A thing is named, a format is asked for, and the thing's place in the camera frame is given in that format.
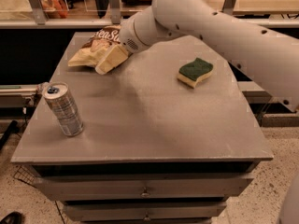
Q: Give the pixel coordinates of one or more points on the drawer with knob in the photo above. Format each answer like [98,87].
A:
[124,187]
[143,211]

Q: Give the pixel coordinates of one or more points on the orange plastic bag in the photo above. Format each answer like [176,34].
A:
[55,9]

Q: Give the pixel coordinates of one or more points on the grey drawer cabinet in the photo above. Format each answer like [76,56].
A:
[141,120]

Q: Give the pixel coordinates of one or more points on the brown chip bag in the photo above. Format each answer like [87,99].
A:
[91,52]

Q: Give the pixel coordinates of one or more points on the upper drawer with knob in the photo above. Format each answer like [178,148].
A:
[124,187]

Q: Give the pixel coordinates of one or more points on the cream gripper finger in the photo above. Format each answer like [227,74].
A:
[112,58]

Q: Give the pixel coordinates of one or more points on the wire rack on floor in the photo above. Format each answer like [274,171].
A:
[23,175]

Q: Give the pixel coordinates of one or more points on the black shoe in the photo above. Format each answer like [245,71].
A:
[12,218]

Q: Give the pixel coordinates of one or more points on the silver drink can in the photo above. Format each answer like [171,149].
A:
[62,103]

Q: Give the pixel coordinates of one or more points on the lower drawer with knob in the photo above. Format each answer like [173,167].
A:
[143,211]

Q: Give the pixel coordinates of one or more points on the metal shelf rail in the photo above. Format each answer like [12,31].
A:
[94,24]

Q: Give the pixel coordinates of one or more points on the green yellow sponge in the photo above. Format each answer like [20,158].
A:
[195,72]

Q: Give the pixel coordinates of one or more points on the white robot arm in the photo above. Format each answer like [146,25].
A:
[269,58]

